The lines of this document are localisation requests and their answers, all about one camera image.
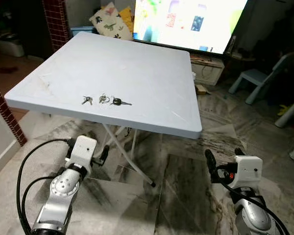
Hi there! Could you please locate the black-headed key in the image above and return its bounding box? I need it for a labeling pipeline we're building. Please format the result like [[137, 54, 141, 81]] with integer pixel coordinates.
[[111, 97, 133, 107]]

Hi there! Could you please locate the small cardboard box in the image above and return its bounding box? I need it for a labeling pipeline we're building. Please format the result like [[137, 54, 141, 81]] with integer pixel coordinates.
[[196, 84, 209, 95]]

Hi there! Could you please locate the light blue child chair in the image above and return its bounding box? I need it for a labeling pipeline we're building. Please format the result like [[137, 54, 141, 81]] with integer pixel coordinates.
[[229, 51, 294, 105]]

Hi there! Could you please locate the light blue folding table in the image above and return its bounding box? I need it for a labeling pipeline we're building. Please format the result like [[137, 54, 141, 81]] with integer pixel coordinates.
[[4, 31, 203, 188]]

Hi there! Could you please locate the blue plastic box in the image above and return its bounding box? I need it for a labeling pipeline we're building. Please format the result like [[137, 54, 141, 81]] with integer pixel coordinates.
[[70, 25, 95, 37]]

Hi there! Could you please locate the white dinosaur print pillow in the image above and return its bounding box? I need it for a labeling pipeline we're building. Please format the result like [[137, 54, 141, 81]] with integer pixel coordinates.
[[89, 2, 133, 41]]

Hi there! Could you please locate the flat screen television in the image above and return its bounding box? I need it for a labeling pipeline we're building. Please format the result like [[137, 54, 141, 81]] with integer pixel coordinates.
[[132, 0, 250, 55]]

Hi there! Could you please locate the yellow pillow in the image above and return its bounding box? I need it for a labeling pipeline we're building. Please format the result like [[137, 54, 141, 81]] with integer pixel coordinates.
[[119, 6, 136, 34]]

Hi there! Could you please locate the white plastic bin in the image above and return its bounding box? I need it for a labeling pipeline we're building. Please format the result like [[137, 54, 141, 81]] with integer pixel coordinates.
[[0, 36, 25, 57]]

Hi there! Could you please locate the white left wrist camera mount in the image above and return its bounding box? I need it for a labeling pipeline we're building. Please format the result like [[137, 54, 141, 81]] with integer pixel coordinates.
[[65, 135, 98, 175]]

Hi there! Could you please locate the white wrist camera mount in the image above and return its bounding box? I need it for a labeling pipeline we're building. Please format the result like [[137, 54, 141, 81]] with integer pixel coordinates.
[[233, 155, 264, 189], [65, 135, 98, 175]]

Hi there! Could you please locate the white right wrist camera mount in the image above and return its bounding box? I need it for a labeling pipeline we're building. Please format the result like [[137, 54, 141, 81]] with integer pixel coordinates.
[[233, 155, 264, 189]]

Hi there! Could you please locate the short black left arm cable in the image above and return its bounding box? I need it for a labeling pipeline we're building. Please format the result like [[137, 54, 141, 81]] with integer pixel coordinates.
[[20, 175, 58, 235]]

